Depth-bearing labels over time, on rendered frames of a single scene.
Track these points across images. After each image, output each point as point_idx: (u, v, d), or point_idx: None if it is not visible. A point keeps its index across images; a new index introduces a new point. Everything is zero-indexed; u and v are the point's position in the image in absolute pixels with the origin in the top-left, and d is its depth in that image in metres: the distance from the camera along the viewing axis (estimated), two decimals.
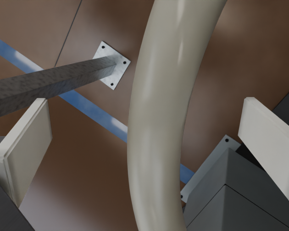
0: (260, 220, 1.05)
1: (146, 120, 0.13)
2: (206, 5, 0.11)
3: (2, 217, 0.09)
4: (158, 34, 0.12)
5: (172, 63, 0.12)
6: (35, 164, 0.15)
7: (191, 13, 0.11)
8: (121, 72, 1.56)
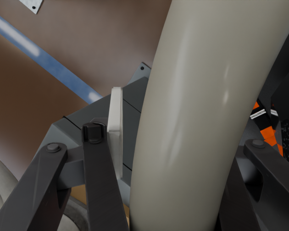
0: (137, 122, 1.02)
1: (163, 185, 0.08)
2: None
3: (104, 186, 0.10)
4: (192, 34, 0.06)
5: (217, 89, 0.06)
6: (122, 142, 0.17)
7: None
8: None
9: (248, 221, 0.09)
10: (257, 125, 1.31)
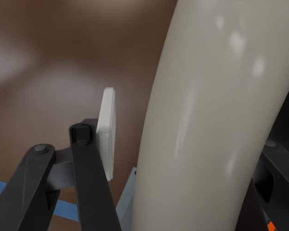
0: None
1: (174, 204, 0.06)
2: None
3: (95, 187, 0.10)
4: (212, 20, 0.05)
5: (242, 89, 0.05)
6: (114, 143, 0.17)
7: None
8: None
9: (256, 222, 0.09)
10: None
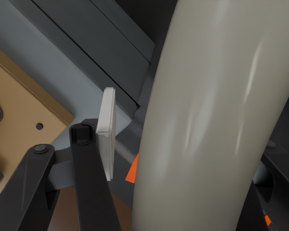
0: None
1: (175, 205, 0.06)
2: None
3: (95, 187, 0.10)
4: (215, 20, 0.05)
5: (246, 90, 0.05)
6: (114, 143, 0.17)
7: None
8: None
9: (256, 222, 0.09)
10: None
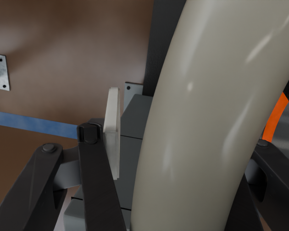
0: None
1: None
2: None
3: (101, 186, 0.10)
4: None
5: None
6: (119, 142, 0.17)
7: None
8: (4, 70, 1.48)
9: (251, 222, 0.09)
10: None
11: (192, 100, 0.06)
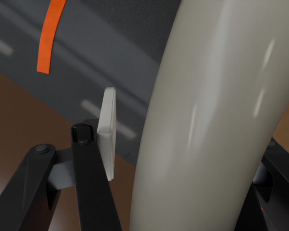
0: None
1: None
2: None
3: (95, 187, 0.10)
4: None
5: None
6: (114, 143, 0.17)
7: None
8: None
9: (256, 222, 0.09)
10: None
11: (204, 80, 0.05)
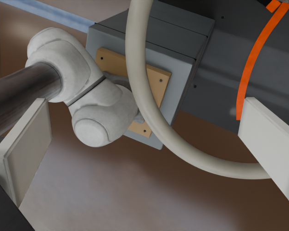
0: (154, 23, 1.23)
1: (143, 110, 0.44)
2: (140, 75, 0.42)
3: (2, 217, 0.09)
4: (133, 87, 0.43)
5: (141, 92, 0.43)
6: (35, 164, 0.15)
7: (138, 79, 0.42)
8: None
9: None
10: (262, 2, 1.44)
11: (135, 4, 0.38)
